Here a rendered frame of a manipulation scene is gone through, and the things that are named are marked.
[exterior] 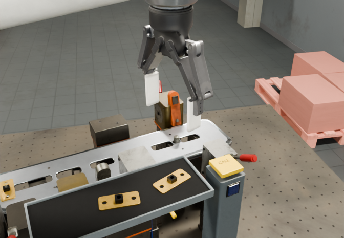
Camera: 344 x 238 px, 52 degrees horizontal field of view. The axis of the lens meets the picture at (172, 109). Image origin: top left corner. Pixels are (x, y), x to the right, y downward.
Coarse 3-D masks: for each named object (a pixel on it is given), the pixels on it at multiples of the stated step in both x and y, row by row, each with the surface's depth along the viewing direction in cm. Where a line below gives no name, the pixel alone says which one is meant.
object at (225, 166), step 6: (222, 156) 87; (228, 156) 87; (210, 162) 85; (216, 162) 85; (222, 162) 85; (228, 162) 85; (234, 162) 85; (216, 168) 83; (222, 168) 83; (228, 168) 83; (234, 168) 83; (240, 168) 83; (222, 174) 81; (228, 174) 82
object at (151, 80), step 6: (156, 72) 71; (150, 78) 71; (156, 78) 72; (150, 84) 71; (156, 84) 72; (150, 90) 72; (156, 90) 73; (150, 96) 73; (156, 96) 74; (150, 102) 73; (156, 102) 74
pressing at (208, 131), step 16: (176, 128) 127; (208, 128) 127; (112, 144) 119; (128, 144) 118; (144, 144) 118; (176, 144) 118; (192, 144) 118; (64, 160) 111; (80, 160) 111; (96, 160) 111; (160, 160) 111; (0, 176) 104; (16, 176) 104; (32, 176) 104; (112, 176) 104; (16, 192) 98; (32, 192) 98; (48, 192) 98
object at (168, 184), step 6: (174, 174) 80; (180, 174) 81; (186, 174) 80; (162, 180) 79; (168, 180) 78; (174, 180) 78; (180, 180) 79; (186, 180) 79; (156, 186) 77; (168, 186) 77; (174, 186) 77; (162, 192) 75
